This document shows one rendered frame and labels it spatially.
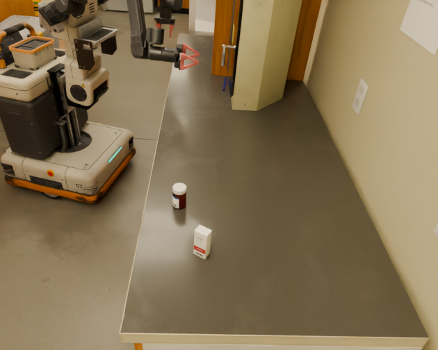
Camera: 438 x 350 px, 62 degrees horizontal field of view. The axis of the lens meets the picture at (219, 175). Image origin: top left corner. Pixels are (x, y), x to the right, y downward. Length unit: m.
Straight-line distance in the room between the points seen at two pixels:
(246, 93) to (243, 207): 0.63
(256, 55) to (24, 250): 1.68
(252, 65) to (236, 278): 0.92
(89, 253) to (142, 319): 1.42
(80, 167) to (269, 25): 1.47
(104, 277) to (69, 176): 0.67
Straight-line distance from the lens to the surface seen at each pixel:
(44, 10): 2.01
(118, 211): 2.48
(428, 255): 1.05
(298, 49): 1.97
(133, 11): 1.67
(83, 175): 2.37
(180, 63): 1.55
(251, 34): 1.52
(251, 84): 1.60
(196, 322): 0.88
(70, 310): 2.07
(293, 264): 1.01
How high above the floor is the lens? 1.71
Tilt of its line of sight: 38 degrees down
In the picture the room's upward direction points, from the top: 6 degrees clockwise
